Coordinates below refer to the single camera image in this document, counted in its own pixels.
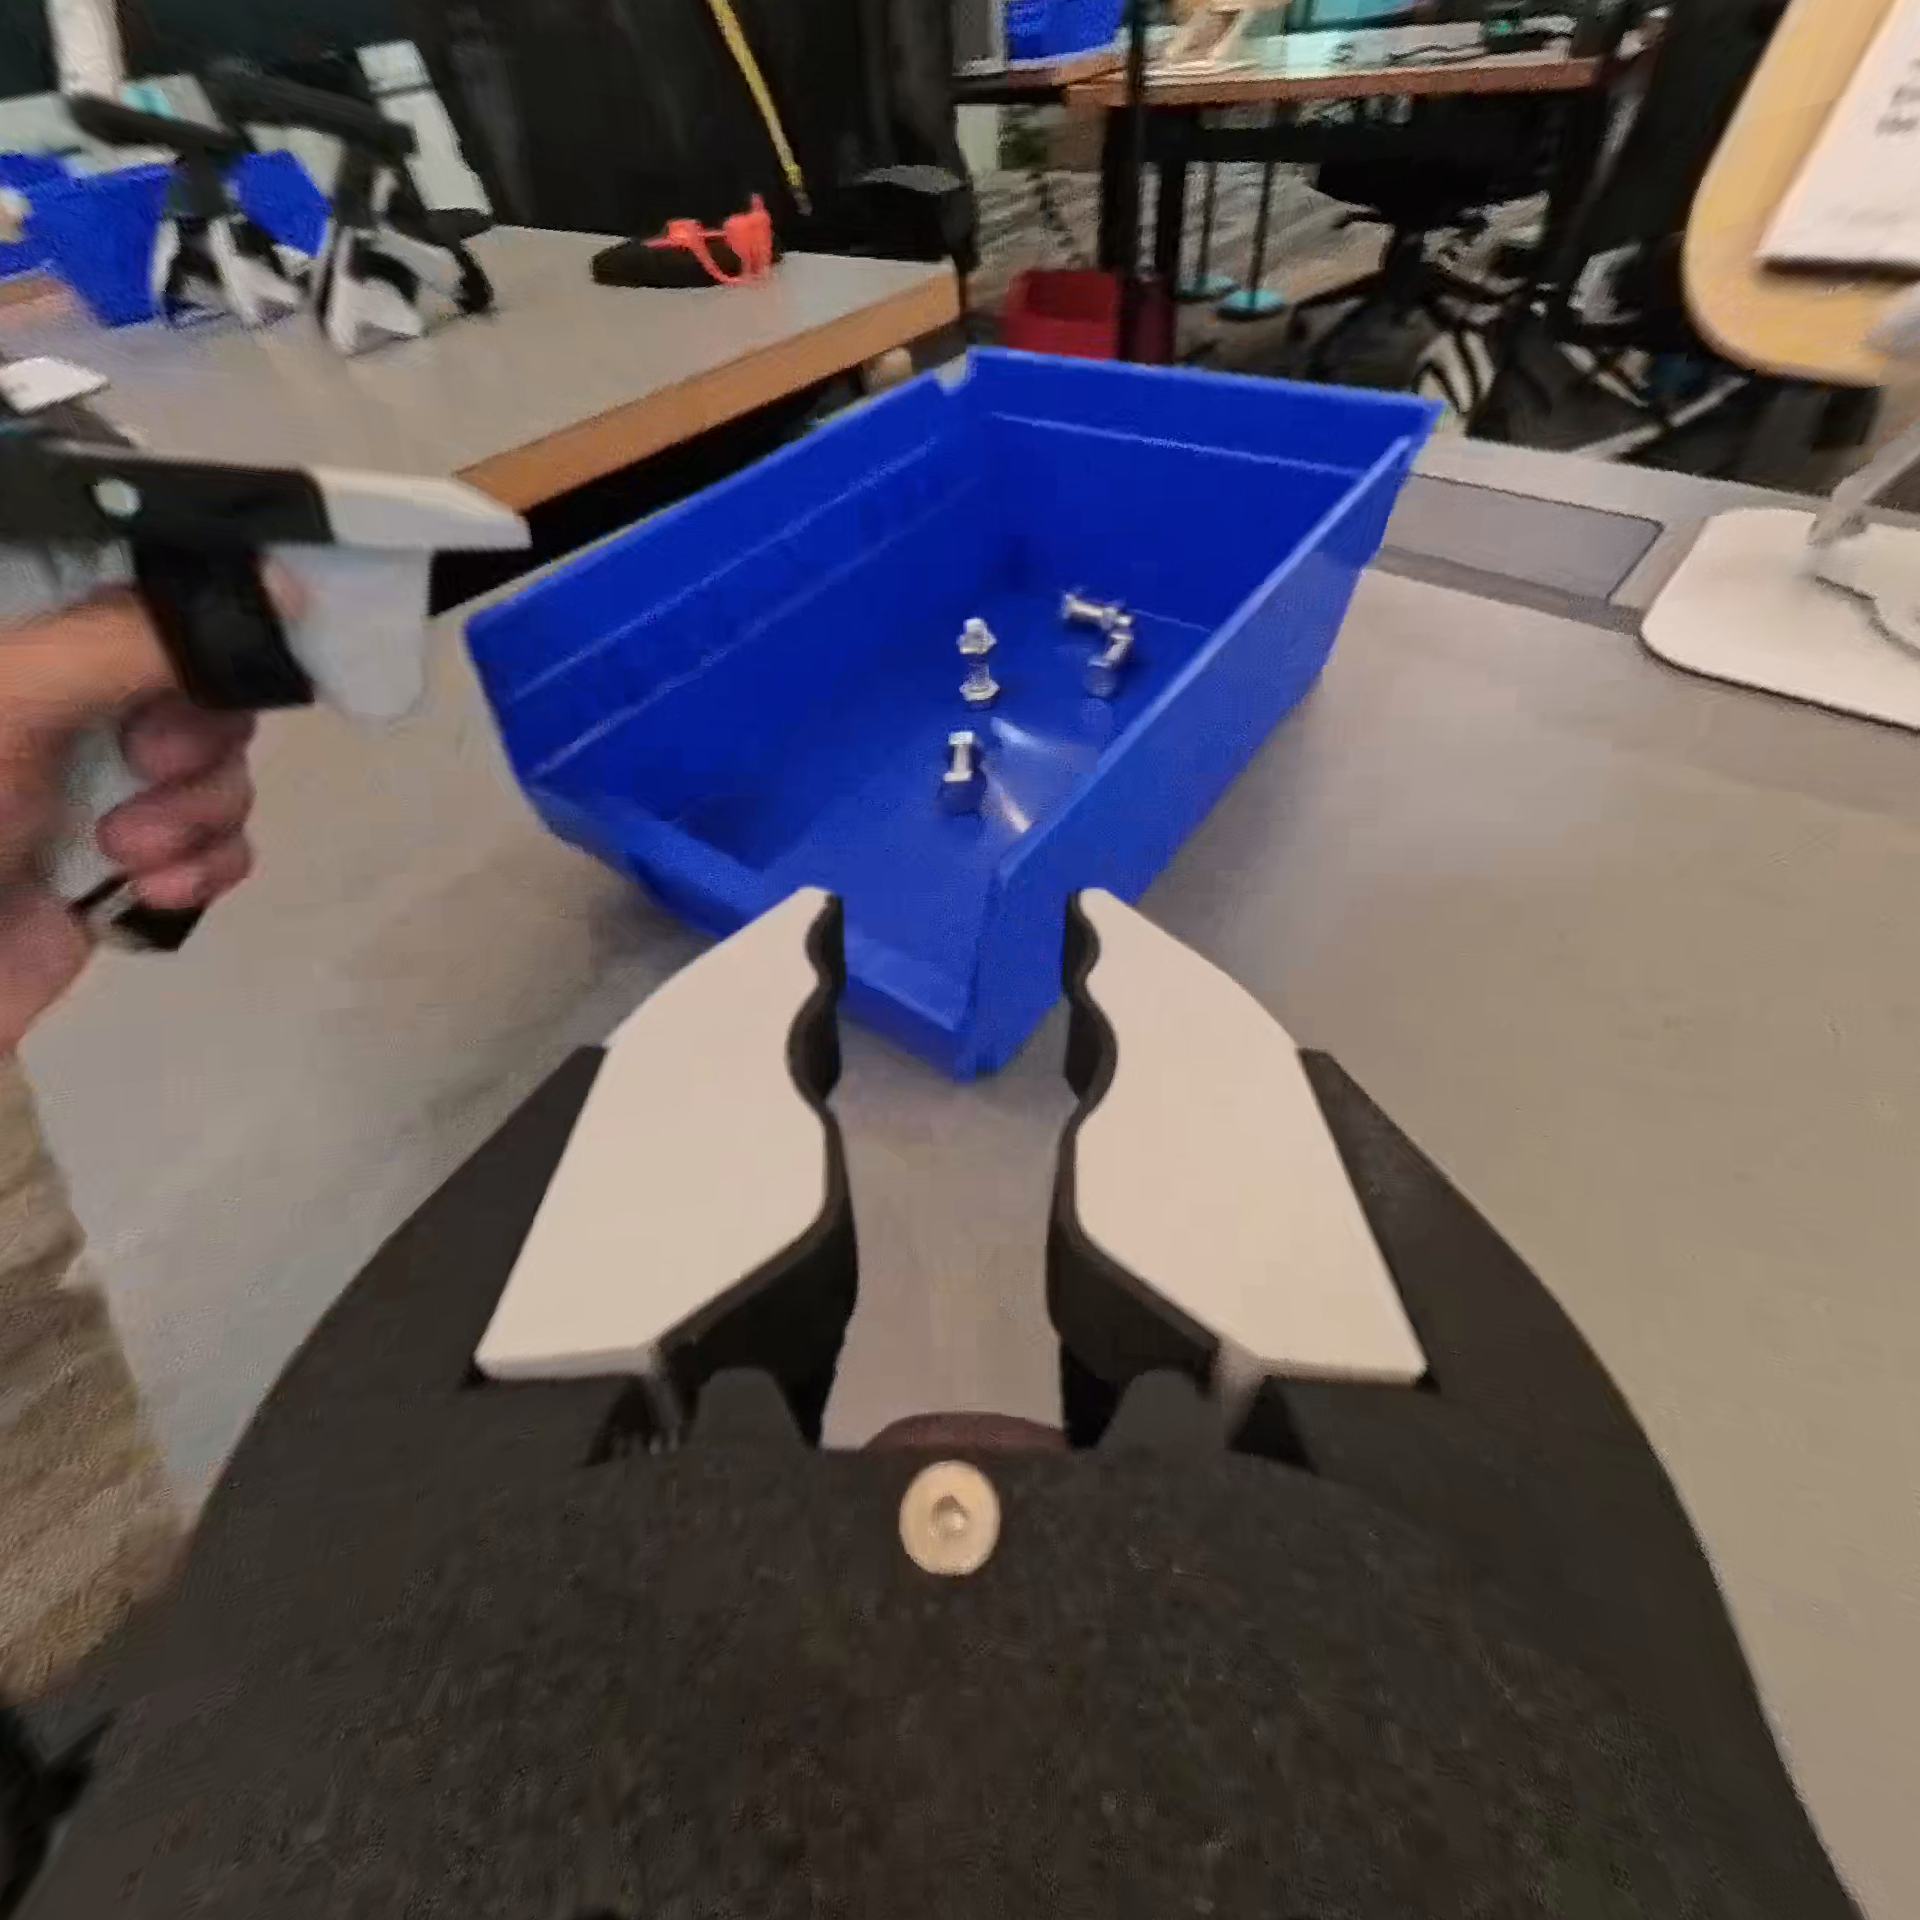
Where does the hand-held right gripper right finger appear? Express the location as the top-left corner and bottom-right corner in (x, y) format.
(1048, 887), (1431, 1449)

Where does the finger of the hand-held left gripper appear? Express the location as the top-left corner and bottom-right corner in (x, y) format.
(268, 471), (537, 725)

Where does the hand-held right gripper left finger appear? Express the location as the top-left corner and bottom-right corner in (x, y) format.
(473, 887), (860, 1449)

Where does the blue plastic bin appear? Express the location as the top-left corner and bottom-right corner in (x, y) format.
(464, 347), (1444, 1081)
(0, 150), (332, 325)

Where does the person's left hand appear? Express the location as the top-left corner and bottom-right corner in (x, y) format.
(0, 592), (260, 1038)

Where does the idle black grey gripper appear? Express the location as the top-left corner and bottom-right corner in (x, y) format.
(201, 65), (495, 354)
(66, 96), (308, 325)

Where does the black cloth pouch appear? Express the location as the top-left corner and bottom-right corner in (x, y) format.
(592, 230), (751, 289)

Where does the black jacket yellow stripe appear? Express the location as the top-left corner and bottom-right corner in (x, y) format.
(433, 0), (975, 272)

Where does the red plastic crate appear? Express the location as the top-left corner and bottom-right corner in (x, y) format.
(1000, 270), (1129, 361)

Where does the white board stand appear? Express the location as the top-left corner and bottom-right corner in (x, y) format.
(1641, 441), (1920, 731)

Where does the black office chair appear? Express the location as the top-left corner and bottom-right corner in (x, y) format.
(1304, 89), (1653, 437)

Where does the wooden-topped table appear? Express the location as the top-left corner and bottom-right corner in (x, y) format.
(960, 16), (1653, 113)

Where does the wooden display board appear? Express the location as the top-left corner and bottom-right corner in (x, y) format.
(1679, 0), (1920, 387)

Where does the printed instruction sheet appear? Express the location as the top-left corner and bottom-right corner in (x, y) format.
(1754, 0), (1920, 278)

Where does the orange cord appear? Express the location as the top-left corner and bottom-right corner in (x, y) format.
(661, 194), (780, 288)

